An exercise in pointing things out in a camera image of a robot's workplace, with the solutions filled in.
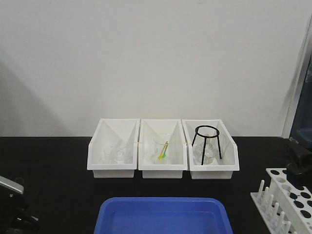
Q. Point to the white right storage bin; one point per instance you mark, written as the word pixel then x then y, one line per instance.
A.
pixel 220 168

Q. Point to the black wire tripod stand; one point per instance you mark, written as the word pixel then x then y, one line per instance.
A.
pixel 208 131

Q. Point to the glass flask in right bin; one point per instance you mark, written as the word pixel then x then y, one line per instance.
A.
pixel 204 151

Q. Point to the white left storage bin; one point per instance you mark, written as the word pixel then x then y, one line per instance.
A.
pixel 107 132

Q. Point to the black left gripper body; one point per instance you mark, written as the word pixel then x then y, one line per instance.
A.
pixel 13 208

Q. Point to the green plastic spatula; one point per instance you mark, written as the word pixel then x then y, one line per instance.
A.
pixel 164 151

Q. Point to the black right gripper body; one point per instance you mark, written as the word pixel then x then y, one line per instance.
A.
pixel 299 170

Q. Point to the glass beaker in middle bin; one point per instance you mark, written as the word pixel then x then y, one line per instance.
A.
pixel 159 141

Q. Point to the blue plastic tray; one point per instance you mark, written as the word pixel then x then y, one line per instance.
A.
pixel 162 215

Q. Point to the white storage bin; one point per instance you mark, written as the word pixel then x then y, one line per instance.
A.
pixel 150 128
pixel 220 168
pixel 107 132

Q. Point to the white test tube rack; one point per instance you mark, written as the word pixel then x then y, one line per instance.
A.
pixel 284 208

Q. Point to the white middle storage bin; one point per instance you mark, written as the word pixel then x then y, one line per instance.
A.
pixel 150 128

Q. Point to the glassware in left bin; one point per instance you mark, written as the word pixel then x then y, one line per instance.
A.
pixel 116 154

